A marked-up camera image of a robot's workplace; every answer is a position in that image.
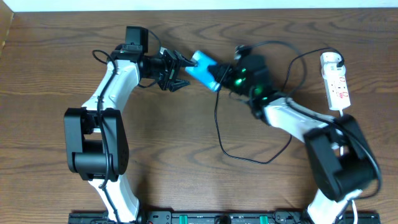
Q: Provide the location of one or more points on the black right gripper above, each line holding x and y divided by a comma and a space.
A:
224, 72

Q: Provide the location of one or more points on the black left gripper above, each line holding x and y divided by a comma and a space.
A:
169, 70

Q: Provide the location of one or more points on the blue screen Galaxy smartphone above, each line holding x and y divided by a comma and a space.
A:
200, 70

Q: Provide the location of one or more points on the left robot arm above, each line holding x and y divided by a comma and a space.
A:
96, 141

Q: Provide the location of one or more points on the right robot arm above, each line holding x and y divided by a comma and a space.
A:
340, 158

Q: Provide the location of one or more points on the white USB charger plug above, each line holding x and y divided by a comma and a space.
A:
331, 62

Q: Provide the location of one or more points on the white power strip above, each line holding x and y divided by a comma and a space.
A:
336, 90

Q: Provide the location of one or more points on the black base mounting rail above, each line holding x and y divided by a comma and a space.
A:
166, 217

